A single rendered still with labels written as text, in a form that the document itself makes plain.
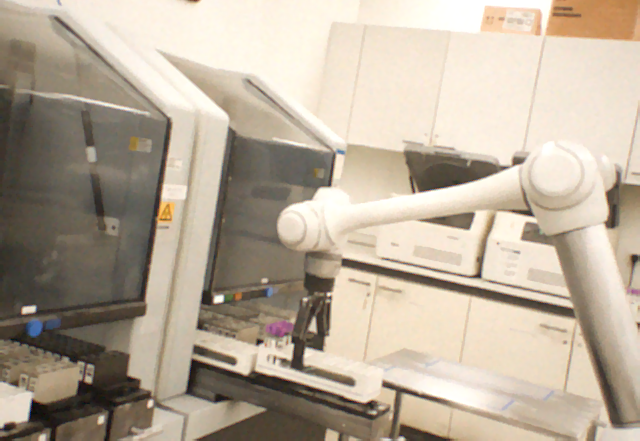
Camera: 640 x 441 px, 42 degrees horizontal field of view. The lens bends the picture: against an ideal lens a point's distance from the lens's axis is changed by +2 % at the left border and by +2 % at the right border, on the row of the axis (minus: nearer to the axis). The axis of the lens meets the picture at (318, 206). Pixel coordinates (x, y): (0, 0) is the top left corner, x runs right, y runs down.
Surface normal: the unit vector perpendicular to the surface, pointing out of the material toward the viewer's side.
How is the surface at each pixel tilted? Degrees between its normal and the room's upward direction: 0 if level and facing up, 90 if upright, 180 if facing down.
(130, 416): 90
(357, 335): 90
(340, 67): 90
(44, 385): 90
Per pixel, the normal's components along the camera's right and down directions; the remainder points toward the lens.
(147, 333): 0.88, 0.17
